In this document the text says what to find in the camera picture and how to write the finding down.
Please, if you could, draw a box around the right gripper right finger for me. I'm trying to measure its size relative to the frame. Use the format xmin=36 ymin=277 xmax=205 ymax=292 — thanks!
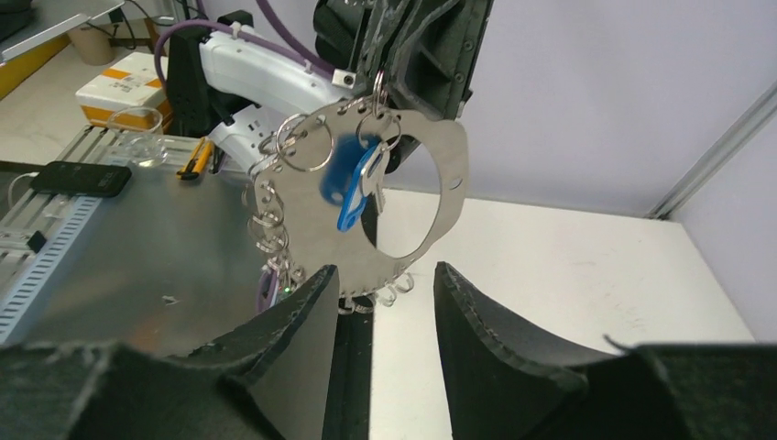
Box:
xmin=433 ymin=262 xmax=626 ymax=439

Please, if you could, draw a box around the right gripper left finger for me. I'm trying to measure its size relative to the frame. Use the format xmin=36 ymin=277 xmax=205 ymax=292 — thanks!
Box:
xmin=170 ymin=265 xmax=339 ymax=439

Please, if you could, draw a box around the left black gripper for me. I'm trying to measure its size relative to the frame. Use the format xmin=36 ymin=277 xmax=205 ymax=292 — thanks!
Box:
xmin=312 ymin=0 xmax=493 ymax=120

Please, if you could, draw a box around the blue tagged key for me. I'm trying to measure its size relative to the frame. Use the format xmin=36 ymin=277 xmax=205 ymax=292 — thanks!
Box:
xmin=319 ymin=135 xmax=379 ymax=233

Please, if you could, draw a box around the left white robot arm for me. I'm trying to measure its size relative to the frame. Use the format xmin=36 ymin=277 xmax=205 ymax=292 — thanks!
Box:
xmin=154 ymin=1 xmax=492 ymax=169

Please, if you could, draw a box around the yellow utility knife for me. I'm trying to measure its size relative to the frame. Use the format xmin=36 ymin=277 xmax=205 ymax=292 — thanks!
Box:
xmin=176 ymin=137 xmax=214 ymax=182

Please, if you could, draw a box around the clear glass jar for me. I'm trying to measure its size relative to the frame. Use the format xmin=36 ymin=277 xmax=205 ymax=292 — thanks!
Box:
xmin=106 ymin=106 xmax=168 ymax=168

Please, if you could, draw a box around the black phone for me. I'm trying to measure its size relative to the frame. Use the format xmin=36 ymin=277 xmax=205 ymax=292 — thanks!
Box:
xmin=29 ymin=160 xmax=132 ymax=198

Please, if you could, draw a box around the white orange cardboard box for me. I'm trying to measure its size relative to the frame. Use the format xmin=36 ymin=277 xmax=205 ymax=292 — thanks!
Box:
xmin=75 ymin=52 xmax=173 ymax=132

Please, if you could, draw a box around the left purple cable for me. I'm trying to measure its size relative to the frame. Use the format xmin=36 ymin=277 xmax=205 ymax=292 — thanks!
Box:
xmin=153 ymin=0 xmax=338 ymax=93

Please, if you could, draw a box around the aluminium rail frame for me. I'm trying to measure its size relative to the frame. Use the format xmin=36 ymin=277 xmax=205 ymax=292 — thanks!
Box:
xmin=1 ymin=126 xmax=198 ymax=346

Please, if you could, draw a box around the right aluminium frame post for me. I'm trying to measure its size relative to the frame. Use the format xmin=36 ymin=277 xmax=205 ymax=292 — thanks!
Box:
xmin=645 ymin=82 xmax=776 ymax=220

